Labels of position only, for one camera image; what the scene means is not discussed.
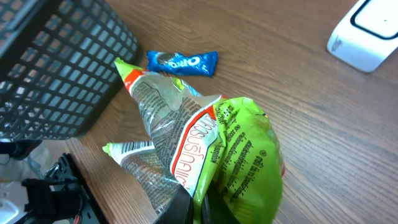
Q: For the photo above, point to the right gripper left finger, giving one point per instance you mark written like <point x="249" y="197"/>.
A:
<point x="179" y="211"/>

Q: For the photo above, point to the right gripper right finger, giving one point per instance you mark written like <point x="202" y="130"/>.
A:
<point x="214" y="210"/>

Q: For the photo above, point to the green snack bag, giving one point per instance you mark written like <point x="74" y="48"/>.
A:
<point x="197" y="140"/>

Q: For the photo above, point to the blue oreo packet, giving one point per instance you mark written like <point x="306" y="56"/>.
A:
<point x="178" y="64"/>

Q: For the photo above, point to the white barcode scanner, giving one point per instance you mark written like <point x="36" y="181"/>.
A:
<point x="367" y="35"/>

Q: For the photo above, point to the grey plastic mesh basket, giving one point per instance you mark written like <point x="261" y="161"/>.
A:
<point x="57" y="65"/>

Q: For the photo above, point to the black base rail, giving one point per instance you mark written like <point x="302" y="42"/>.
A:
<point x="62" y="194"/>

